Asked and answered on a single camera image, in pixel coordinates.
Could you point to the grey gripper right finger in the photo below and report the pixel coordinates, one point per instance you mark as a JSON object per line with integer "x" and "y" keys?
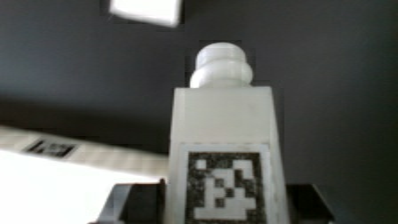
{"x": 310, "y": 209}

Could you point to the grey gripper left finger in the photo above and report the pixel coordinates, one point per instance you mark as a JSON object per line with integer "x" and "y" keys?
{"x": 134, "y": 204}

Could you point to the white table leg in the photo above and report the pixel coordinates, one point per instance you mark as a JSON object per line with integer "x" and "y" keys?
{"x": 152, "y": 11}
{"x": 226, "y": 179}

